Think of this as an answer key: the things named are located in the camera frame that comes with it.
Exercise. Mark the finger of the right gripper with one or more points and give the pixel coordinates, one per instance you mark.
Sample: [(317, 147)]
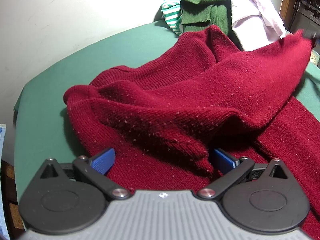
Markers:
[(313, 35)]

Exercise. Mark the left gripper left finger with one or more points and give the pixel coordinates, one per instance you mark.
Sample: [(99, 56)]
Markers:
[(66, 198)]

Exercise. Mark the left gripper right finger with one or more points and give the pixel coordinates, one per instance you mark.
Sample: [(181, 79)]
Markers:
[(259, 198)]

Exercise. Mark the dark green knit sweater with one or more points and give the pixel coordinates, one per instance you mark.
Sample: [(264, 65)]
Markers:
[(200, 14)]

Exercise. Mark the green white striped garment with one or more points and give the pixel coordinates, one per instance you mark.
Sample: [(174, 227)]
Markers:
[(172, 15)]

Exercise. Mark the pale pink white garment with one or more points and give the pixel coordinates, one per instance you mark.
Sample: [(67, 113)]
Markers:
[(256, 23)]

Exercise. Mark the dark red knit sweater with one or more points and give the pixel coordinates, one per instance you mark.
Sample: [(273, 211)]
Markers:
[(165, 118)]

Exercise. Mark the green table mat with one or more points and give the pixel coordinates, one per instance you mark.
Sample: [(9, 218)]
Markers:
[(42, 126)]

